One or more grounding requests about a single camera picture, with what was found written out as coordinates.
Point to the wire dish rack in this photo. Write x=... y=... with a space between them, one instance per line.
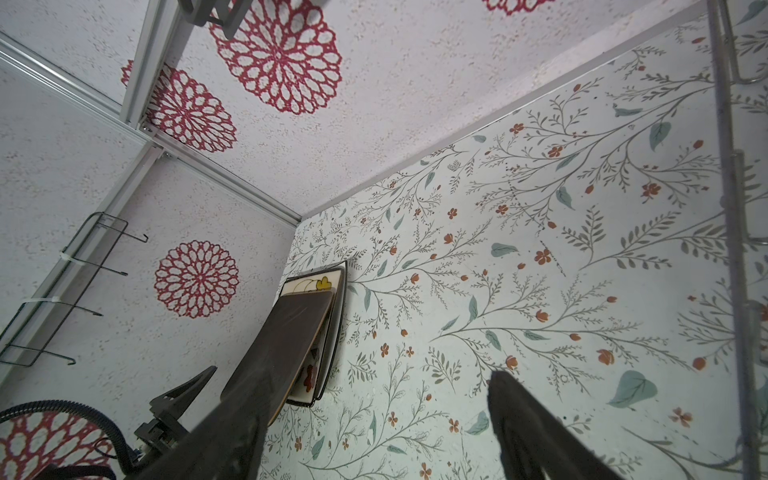
x=746 y=312

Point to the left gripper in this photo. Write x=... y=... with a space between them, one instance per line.
x=164 y=432

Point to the black square floral plate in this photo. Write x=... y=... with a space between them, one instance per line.
x=319 y=279

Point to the white square plate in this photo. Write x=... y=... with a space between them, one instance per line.
x=334 y=324

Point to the black wire wall basket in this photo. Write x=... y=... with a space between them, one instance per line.
x=40 y=318

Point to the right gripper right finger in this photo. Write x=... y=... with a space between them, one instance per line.
x=533 y=443

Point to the black square plate yellow rim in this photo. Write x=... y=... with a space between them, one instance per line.
x=267 y=371

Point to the grey wall shelf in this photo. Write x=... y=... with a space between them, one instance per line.
x=226 y=14

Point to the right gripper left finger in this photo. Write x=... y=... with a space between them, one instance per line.
x=226 y=444

